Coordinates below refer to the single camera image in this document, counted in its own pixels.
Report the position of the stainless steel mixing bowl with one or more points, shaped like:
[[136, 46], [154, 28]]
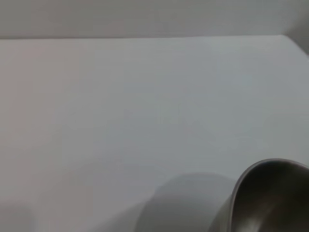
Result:
[[270, 198]]

